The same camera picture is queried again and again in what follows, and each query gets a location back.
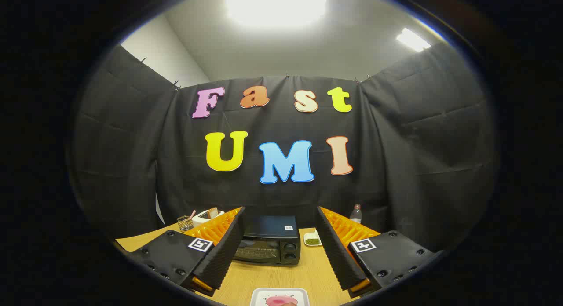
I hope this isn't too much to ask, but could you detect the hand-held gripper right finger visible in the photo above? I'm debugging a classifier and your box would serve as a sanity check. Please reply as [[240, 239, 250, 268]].
[[316, 206, 436, 298]]

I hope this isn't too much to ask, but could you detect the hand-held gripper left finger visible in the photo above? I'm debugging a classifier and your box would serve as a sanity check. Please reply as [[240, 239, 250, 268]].
[[128, 206, 246, 297]]

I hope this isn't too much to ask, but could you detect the black toaster oven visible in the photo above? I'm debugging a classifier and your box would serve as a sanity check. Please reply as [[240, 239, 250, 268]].
[[233, 215, 302, 266]]

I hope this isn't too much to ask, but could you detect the white square plate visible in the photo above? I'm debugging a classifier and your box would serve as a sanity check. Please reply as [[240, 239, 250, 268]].
[[250, 288, 310, 306]]

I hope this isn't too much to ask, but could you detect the pink round ham slice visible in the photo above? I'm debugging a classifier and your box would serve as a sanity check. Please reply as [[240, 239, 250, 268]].
[[265, 296, 300, 306]]

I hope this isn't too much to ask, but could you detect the white bread toaster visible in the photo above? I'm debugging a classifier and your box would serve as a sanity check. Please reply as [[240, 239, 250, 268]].
[[192, 208, 225, 227]]

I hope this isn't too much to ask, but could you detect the small ceiling light panel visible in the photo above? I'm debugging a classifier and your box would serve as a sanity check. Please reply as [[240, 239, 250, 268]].
[[396, 28, 431, 52]]

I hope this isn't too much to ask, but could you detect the large ceiling light panel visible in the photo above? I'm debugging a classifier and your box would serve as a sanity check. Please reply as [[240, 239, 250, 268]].
[[225, 0, 328, 29]]

